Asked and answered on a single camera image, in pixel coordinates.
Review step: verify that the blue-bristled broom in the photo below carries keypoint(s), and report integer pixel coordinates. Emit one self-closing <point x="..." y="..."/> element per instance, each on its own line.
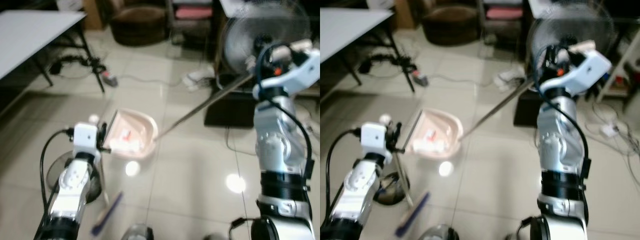
<point x="412" y="216"/>
<point x="107" y="216"/>

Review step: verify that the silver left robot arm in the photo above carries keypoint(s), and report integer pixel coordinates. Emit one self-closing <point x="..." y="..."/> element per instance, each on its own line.
<point x="75" y="182"/>
<point x="357" y="187"/>

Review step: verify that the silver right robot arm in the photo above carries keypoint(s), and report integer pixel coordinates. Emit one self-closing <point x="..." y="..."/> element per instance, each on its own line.
<point x="277" y="145"/>
<point x="560" y="145"/>

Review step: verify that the small white paper ball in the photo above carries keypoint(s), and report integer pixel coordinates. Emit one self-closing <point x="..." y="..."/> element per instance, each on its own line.
<point x="384" y="119"/>

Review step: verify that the white and red paper scrap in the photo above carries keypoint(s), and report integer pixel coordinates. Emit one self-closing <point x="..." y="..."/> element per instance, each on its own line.
<point x="434" y="135"/>
<point x="126" y="136"/>

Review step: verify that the standing fan with black base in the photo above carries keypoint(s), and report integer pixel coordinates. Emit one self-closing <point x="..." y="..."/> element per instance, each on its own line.
<point x="240" y="35"/>
<point x="542" y="30"/>

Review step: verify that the white power strip with plugs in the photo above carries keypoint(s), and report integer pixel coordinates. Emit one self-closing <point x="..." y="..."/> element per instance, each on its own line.
<point x="510" y="80"/>
<point x="199" y="79"/>

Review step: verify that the dark round fan base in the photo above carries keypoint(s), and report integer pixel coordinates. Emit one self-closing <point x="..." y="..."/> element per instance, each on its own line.
<point x="56" y="172"/>
<point x="387" y="192"/>

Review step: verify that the grey power strip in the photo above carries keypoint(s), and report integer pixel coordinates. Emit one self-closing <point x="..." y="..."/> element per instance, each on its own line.
<point x="110" y="78"/>
<point x="420" y="78"/>

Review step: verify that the chair with pink cushion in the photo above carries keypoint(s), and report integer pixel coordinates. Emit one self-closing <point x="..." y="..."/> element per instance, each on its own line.
<point x="505" y="12"/>
<point x="193" y="12"/>

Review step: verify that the white folding table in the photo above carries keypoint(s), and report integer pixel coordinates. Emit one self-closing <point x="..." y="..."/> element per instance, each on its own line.
<point x="345" y="30"/>
<point x="30" y="35"/>

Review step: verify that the white power adapter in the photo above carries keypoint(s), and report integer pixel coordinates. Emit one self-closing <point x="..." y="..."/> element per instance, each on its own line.
<point x="610" y="130"/>

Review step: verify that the grey robot left leg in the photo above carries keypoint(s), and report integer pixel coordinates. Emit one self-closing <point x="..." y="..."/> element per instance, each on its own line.
<point x="440" y="233"/>
<point x="137" y="233"/>

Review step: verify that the brown round armchair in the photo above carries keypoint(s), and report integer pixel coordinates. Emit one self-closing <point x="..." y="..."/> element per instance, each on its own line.
<point x="451" y="25"/>
<point x="138" y="25"/>

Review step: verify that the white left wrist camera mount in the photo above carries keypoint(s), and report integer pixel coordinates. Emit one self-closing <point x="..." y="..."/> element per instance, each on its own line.
<point x="85" y="137"/>
<point x="372" y="136"/>

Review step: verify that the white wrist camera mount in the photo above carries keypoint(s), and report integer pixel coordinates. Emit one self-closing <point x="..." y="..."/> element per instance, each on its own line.
<point x="582" y="70"/>
<point x="372" y="136"/>
<point x="85" y="137"/>
<point x="295" y="72"/>

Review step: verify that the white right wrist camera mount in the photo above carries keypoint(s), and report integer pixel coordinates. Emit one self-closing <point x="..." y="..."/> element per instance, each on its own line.
<point x="295" y="72"/>
<point x="582" y="70"/>

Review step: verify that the white metal rack frame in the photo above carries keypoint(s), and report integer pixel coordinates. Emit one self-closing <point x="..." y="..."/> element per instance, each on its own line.
<point x="620" y="60"/>

